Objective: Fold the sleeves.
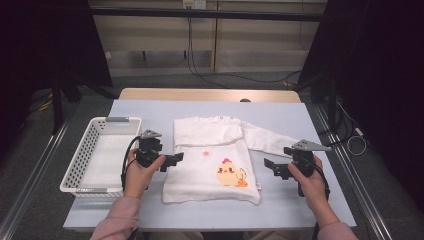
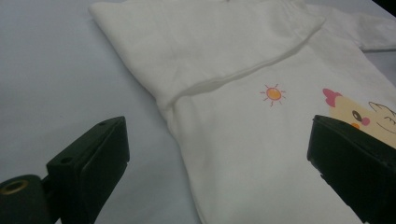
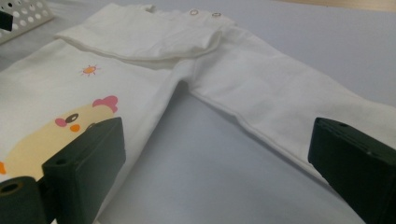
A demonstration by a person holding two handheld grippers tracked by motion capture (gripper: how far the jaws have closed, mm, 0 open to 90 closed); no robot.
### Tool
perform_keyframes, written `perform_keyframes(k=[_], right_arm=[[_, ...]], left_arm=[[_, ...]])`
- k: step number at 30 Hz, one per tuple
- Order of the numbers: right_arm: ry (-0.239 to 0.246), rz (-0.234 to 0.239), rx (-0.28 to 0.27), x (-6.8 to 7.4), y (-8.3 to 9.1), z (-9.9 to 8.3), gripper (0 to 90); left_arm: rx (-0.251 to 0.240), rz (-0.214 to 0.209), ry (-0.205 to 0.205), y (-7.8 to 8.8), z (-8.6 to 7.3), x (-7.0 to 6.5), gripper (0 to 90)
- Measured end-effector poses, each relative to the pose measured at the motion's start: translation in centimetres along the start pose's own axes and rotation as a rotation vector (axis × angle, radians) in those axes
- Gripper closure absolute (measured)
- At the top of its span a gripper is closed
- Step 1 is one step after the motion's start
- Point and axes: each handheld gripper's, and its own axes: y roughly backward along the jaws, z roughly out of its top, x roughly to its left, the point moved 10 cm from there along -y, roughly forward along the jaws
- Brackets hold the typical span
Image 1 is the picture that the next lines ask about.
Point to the person's left hand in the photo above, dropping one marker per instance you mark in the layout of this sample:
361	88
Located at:
140	180

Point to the person's leg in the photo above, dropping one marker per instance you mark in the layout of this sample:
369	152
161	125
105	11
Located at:
176	236
273	235

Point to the person's right leg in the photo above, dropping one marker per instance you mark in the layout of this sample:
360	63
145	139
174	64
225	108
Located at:
273	235

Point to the dark round table grommet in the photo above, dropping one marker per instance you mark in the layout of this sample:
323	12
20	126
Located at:
245	100

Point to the person's right hand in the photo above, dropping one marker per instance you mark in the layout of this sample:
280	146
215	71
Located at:
311	193

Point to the black curtain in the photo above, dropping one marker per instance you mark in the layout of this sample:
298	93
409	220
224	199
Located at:
40	40
383	66

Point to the person's left leg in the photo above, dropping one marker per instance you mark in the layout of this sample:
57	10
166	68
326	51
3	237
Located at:
176	236

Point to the white perforated plastic basket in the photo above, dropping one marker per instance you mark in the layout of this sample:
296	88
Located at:
83	156

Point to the aluminium floor rail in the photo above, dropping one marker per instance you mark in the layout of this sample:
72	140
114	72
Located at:
368	213
40	173

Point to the white wall socket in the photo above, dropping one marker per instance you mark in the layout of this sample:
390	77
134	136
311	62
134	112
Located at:
199	4

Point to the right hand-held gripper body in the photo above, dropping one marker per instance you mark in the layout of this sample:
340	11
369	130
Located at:
303	160

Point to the light blue table mat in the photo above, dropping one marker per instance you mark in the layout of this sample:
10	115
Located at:
216	216

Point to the white child's shirt chick print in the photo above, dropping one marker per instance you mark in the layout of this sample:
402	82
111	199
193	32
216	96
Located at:
200	176

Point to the small white wall outlet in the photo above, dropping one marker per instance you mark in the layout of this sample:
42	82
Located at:
108	55

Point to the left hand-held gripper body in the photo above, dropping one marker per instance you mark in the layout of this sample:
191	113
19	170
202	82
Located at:
148	150

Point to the black horizontal metal bar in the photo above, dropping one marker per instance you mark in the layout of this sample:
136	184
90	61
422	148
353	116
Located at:
200	14

